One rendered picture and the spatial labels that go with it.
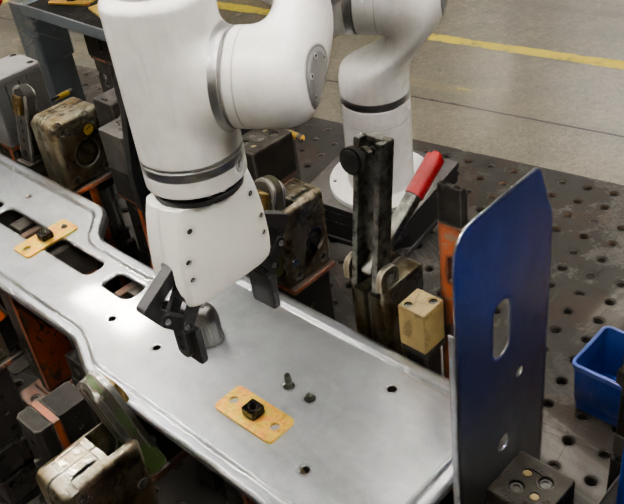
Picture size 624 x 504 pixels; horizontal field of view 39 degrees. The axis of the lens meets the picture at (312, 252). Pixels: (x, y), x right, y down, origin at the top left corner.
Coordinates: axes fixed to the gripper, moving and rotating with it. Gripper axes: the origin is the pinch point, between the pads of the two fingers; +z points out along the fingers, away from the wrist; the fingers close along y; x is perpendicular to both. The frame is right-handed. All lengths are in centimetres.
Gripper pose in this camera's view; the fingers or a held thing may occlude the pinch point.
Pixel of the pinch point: (230, 320)
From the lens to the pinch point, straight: 81.1
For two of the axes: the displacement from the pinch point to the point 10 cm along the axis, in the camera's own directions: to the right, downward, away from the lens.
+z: 1.2, 8.0, 5.9
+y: -6.8, 5.0, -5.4
